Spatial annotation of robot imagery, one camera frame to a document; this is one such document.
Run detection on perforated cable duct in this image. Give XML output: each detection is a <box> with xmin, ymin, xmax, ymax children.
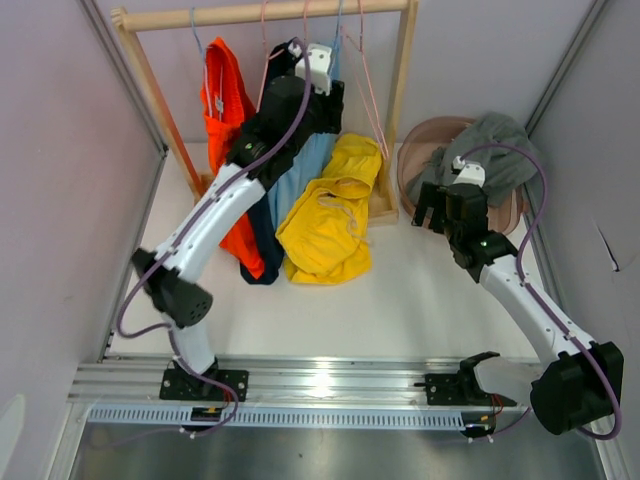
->
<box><xmin>87</xmin><ymin>404</ymin><xmax>466</xmax><ymax>431</ymax></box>

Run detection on grey shorts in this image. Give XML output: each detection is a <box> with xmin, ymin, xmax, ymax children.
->
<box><xmin>409</xmin><ymin>112</ymin><xmax>539</xmax><ymax>206</ymax></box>

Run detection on translucent pink basket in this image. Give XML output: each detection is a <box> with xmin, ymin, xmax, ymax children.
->
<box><xmin>397</xmin><ymin>116</ymin><xmax>529</xmax><ymax>235</ymax></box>

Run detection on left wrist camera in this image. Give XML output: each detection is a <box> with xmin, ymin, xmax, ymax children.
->
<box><xmin>288</xmin><ymin>43</ymin><xmax>333</xmax><ymax>96</ymax></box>

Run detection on pink hanger of navy shorts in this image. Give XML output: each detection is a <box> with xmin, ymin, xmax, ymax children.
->
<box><xmin>256</xmin><ymin>0</ymin><xmax>284</xmax><ymax>112</ymax></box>

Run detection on blue hanger under orange shorts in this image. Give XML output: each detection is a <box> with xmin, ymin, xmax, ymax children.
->
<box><xmin>189</xmin><ymin>7</ymin><xmax>224</xmax><ymax>121</ymax></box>

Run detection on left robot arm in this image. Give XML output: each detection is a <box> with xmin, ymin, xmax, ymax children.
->
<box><xmin>131</xmin><ymin>75</ymin><xmax>344</xmax><ymax>400</ymax></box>

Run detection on wooden clothes rack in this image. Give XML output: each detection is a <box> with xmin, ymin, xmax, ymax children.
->
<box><xmin>111</xmin><ymin>1</ymin><xmax>419</xmax><ymax>227</ymax></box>

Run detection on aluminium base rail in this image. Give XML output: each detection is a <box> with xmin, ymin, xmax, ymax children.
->
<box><xmin>67</xmin><ymin>355</ymin><xmax>460</xmax><ymax>408</ymax></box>

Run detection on blue hanger of grey shorts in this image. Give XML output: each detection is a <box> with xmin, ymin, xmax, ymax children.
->
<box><xmin>329</xmin><ymin>0</ymin><xmax>344</xmax><ymax>80</ymax></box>

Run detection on light blue shorts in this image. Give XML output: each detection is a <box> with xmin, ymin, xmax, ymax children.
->
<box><xmin>267</xmin><ymin>44</ymin><xmax>343</xmax><ymax>236</ymax></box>

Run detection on navy blue shorts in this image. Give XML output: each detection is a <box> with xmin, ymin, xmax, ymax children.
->
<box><xmin>240</xmin><ymin>41</ymin><xmax>298</xmax><ymax>285</ymax></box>

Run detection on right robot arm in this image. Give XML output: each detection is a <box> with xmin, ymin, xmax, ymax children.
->
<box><xmin>412</xmin><ymin>182</ymin><xmax>624</xmax><ymax>440</ymax></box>

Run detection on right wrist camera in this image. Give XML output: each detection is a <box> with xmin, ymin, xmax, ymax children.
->
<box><xmin>451</xmin><ymin>156</ymin><xmax>486</xmax><ymax>187</ymax></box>

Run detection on orange shorts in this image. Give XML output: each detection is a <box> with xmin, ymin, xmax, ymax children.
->
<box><xmin>201</xmin><ymin>37</ymin><xmax>265</xmax><ymax>284</ymax></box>

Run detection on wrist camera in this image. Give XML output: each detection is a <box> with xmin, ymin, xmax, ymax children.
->
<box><xmin>451</xmin><ymin>156</ymin><xmax>486</xmax><ymax>187</ymax></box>
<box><xmin>288</xmin><ymin>43</ymin><xmax>333</xmax><ymax>96</ymax></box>

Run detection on yellow shorts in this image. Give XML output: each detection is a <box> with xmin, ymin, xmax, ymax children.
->
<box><xmin>275</xmin><ymin>133</ymin><xmax>383</xmax><ymax>285</ymax></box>

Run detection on pink hanger of yellow shorts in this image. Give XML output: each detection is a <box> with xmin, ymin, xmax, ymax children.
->
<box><xmin>340</xmin><ymin>0</ymin><xmax>389</xmax><ymax>160</ymax></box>

